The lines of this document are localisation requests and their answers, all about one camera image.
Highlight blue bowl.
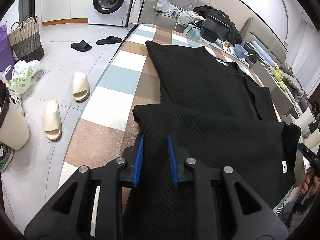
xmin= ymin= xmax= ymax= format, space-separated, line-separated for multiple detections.
xmin=234 ymin=43 xmax=248 ymax=60

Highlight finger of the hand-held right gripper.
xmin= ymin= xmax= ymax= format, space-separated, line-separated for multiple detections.
xmin=297 ymin=142 xmax=310 ymax=157

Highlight grey jacket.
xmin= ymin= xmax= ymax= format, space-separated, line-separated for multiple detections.
xmin=280 ymin=62 xmax=310 ymax=110

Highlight white food container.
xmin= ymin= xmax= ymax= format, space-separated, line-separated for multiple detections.
xmin=222 ymin=40 xmax=235 ymax=54

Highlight woven laundry basket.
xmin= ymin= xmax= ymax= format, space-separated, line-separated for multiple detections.
xmin=7 ymin=14 xmax=45 ymax=62

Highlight white curtain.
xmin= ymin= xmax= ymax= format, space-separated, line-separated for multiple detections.
xmin=290 ymin=17 xmax=320 ymax=100

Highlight black slipper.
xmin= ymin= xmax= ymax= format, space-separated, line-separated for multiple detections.
xmin=70 ymin=40 xmax=92 ymax=52
xmin=96 ymin=36 xmax=122 ymax=45

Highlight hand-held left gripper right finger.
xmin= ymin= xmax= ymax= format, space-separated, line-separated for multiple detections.
xmin=166 ymin=134 xmax=289 ymax=240

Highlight white plastic bag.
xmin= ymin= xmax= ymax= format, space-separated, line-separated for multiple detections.
xmin=0 ymin=59 xmax=40 ymax=95

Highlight white lower cabinets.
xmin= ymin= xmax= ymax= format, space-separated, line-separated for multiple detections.
xmin=40 ymin=0 xmax=97 ymax=27

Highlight beige padded headboard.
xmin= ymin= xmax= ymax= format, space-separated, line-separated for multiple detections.
xmin=240 ymin=15 xmax=288 ymax=64

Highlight white sneaker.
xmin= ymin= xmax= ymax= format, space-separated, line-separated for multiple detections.
xmin=10 ymin=90 xmax=25 ymax=117

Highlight black knit sweater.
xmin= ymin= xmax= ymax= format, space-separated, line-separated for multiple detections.
xmin=122 ymin=40 xmax=302 ymax=240

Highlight black plastic tray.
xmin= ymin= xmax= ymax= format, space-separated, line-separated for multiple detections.
xmin=201 ymin=26 xmax=219 ymax=43

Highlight black jacket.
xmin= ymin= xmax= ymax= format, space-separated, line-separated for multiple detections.
xmin=194 ymin=5 xmax=242 ymax=45

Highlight grey side cabinet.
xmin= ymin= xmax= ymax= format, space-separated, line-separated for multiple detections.
xmin=251 ymin=61 xmax=297 ymax=117

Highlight checkered tablecloth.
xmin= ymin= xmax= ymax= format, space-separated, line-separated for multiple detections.
xmin=57 ymin=23 xmax=298 ymax=213

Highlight green black sneaker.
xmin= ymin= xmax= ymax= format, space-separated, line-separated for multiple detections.
xmin=0 ymin=144 xmax=13 ymax=172

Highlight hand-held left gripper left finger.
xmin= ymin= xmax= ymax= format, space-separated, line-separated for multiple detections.
xmin=24 ymin=133 xmax=145 ymax=240

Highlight person's right hand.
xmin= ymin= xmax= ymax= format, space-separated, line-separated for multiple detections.
xmin=300 ymin=167 xmax=320 ymax=197

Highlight light blue pillow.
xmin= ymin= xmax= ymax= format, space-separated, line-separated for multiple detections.
xmin=250 ymin=40 xmax=274 ymax=68

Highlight grey clothes pile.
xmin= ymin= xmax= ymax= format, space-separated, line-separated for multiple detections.
xmin=138 ymin=0 xmax=205 ymax=27

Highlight beige slipper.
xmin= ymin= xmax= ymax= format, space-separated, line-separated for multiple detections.
xmin=72 ymin=71 xmax=90 ymax=102
xmin=43 ymin=99 xmax=62 ymax=141

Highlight small table with teal cover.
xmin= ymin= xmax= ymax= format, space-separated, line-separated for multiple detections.
xmin=181 ymin=25 xmax=250 ymax=67

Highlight purple bag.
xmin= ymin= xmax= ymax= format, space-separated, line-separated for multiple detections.
xmin=0 ymin=21 xmax=15 ymax=80

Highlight beige trash can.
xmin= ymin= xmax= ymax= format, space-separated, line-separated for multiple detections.
xmin=0 ymin=80 xmax=30 ymax=151

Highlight green toy figure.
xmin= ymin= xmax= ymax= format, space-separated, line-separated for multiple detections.
xmin=272 ymin=66 xmax=287 ymax=90

